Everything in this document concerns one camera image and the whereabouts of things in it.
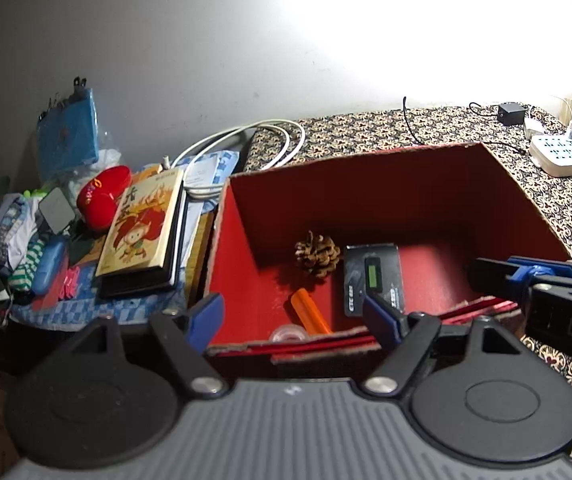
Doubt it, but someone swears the pile of folded clothes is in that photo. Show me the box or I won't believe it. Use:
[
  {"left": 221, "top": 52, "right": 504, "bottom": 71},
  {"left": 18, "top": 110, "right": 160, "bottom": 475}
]
[{"left": 0, "top": 176, "right": 50, "bottom": 311}]

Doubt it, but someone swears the floral patterned table cloth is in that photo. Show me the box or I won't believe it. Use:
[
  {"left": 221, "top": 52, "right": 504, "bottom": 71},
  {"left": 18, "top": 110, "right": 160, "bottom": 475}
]
[{"left": 242, "top": 104, "right": 572, "bottom": 478}]

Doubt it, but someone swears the black thin cable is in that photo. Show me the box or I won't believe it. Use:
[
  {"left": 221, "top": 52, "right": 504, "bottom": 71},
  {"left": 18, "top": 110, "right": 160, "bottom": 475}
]
[{"left": 401, "top": 95, "right": 527, "bottom": 156}]

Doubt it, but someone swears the white coiled cable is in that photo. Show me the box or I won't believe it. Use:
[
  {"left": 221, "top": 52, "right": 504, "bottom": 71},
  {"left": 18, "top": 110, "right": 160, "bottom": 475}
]
[{"left": 169, "top": 118, "right": 308, "bottom": 198}]

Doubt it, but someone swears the white power strip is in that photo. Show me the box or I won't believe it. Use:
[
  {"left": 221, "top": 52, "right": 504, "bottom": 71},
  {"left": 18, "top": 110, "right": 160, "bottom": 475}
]
[{"left": 528, "top": 134, "right": 572, "bottom": 178}]

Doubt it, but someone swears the blue glasses case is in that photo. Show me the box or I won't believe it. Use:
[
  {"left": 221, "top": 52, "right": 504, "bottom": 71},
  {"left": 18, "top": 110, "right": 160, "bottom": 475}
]
[{"left": 31, "top": 235, "right": 68, "bottom": 296}]

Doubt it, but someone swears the black electronic device box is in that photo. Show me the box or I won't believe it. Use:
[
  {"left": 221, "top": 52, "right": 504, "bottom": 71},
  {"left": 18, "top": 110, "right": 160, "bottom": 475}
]
[{"left": 343, "top": 244, "right": 405, "bottom": 318}]

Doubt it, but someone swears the red cardboard box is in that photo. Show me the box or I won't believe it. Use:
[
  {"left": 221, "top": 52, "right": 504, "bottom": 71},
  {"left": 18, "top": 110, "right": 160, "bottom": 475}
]
[{"left": 207, "top": 144, "right": 569, "bottom": 351}]

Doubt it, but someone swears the blue clipboard folder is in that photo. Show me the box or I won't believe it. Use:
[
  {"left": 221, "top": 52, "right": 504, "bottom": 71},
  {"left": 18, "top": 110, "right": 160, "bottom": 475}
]
[{"left": 34, "top": 77, "right": 100, "bottom": 182}]

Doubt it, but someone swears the yellow illustrated book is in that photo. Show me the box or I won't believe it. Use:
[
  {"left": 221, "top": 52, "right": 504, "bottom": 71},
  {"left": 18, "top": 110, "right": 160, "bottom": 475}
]
[{"left": 95, "top": 167, "right": 183, "bottom": 278}]

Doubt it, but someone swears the clear tape roll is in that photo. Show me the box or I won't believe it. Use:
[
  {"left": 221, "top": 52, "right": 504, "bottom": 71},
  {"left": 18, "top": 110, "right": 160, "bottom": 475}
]
[{"left": 269, "top": 324, "right": 309, "bottom": 342}]

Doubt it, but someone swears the red plush cushion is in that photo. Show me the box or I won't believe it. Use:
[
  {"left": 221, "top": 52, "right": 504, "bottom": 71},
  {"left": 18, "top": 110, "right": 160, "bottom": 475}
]
[{"left": 77, "top": 165, "right": 132, "bottom": 233}]

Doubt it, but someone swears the brown pine cone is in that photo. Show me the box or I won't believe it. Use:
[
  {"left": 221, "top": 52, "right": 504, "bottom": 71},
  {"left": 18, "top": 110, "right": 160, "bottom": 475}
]
[{"left": 295, "top": 231, "right": 341, "bottom": 278}]

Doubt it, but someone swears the black power adapter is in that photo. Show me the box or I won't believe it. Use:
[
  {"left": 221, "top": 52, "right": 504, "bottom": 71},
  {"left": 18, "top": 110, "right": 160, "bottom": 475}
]
[{"left": 496, "top": 102, "right": 528, "bottom": 126}]

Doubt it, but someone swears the orange cylinder marker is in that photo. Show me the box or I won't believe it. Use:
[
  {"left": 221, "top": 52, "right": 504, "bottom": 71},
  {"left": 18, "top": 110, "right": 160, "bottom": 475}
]
[{"left": 290, "top": 288, "right": 333, "bottom": 336}]

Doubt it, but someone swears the grey phone case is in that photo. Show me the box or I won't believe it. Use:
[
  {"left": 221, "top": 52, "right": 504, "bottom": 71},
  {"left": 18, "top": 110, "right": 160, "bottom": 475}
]
[{"left": 39, "top": 188, "right": 76, "bottom": 234}]

